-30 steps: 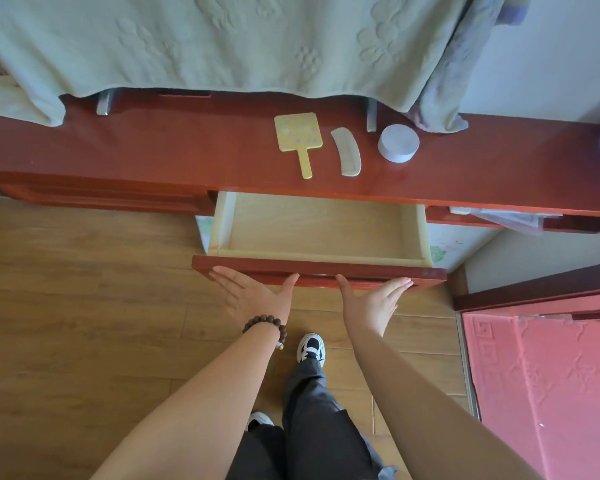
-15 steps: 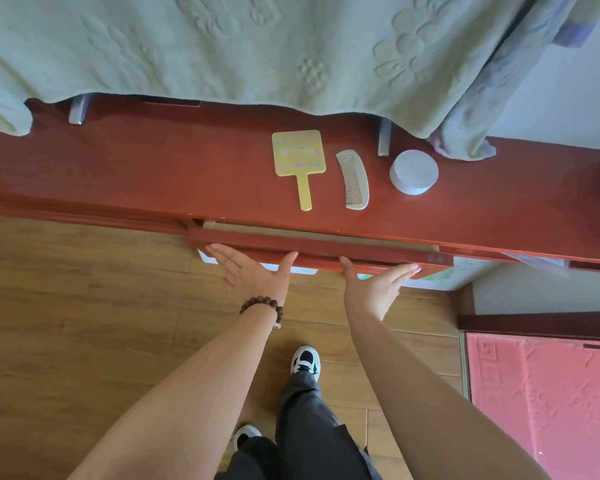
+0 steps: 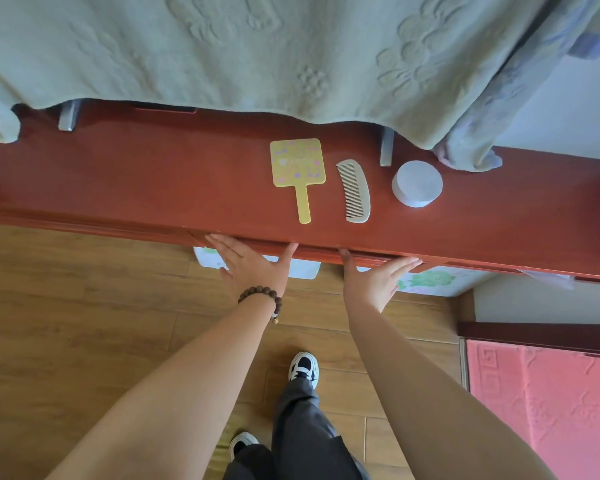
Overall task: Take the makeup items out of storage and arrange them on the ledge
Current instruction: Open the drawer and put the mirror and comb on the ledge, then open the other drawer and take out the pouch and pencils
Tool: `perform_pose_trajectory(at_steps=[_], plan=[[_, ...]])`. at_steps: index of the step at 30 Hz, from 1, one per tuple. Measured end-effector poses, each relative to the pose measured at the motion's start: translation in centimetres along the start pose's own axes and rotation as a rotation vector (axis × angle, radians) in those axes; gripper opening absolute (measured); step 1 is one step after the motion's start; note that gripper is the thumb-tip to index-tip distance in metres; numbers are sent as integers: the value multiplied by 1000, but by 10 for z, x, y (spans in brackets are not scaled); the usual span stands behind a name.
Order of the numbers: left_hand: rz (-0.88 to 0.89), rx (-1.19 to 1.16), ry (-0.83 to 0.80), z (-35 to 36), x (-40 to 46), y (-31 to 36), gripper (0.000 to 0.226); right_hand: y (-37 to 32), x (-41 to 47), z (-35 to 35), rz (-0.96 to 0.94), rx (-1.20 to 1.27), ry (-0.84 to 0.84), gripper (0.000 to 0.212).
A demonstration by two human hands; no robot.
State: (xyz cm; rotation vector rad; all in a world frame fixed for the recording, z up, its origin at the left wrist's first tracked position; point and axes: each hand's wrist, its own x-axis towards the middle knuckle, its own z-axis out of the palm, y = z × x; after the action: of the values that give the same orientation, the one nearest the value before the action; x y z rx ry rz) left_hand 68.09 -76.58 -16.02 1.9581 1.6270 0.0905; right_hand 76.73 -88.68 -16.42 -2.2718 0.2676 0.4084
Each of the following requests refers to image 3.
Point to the person's left hand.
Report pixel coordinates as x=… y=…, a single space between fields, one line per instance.
x=257 y=269

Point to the person's right hand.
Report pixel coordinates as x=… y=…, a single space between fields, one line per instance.
x=372 y=287

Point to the cream plastic comb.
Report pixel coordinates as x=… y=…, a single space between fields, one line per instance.
x=355 y=194

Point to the white round compact case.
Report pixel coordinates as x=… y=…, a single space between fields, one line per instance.
x=417 y=183

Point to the yellow hand mirror makeup tool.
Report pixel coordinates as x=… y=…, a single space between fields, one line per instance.
x=297 y=162

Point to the person's left forearm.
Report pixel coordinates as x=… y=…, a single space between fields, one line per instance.
x=170 y=404

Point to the person's right forearm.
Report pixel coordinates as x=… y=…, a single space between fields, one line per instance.
x=440 y=409

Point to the person's right black white shoe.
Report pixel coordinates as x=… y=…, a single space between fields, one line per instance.
x=304 y=369

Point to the person's black white shoe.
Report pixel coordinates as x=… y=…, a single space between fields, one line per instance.
x=304 y=369
x=242 y=443

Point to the person's left black white shoe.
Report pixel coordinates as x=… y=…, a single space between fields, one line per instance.
x=242 y=443

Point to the red wooden table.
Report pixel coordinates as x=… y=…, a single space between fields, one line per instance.
x=155 y=174

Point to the silver stand foot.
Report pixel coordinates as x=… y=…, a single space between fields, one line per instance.
x=386 y=147
x=69 y=115

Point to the dark grey trousers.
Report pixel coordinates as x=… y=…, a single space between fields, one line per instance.
x=300 y=434

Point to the white paper sheets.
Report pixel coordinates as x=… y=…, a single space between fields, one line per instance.
x=545 y=279

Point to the red embossed carpet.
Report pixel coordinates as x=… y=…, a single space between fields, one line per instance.
x=555 y=414

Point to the pale green embossed towel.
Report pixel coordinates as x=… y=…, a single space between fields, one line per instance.
x=180 y=49

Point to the blue patterned towel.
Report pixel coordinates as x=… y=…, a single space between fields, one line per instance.
x=510 y=94

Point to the dark wooden door frame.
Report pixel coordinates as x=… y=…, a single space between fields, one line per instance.
x=530 y=339

